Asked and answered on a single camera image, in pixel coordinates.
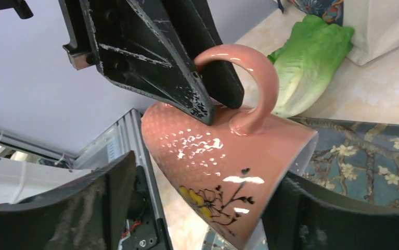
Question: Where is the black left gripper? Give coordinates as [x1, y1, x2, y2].
[0, 0, 214, 125]

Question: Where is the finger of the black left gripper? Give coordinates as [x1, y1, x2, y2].
[162, 0, 244, 109]

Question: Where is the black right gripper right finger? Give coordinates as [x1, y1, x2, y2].
[262, 172, 399, 250]

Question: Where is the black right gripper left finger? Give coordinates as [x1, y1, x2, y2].
[0, 152, 136, 249]

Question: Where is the pink flower mug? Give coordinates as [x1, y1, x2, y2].
[141, 44, 318, 249]

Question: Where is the blue floral tray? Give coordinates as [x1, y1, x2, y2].
[201, 115, 399, 250]

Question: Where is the green lettuce toy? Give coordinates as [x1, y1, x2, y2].
[268, 15, 354, 117]

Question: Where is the beige tote bag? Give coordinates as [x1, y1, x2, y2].
[276, 0, 399, 66]

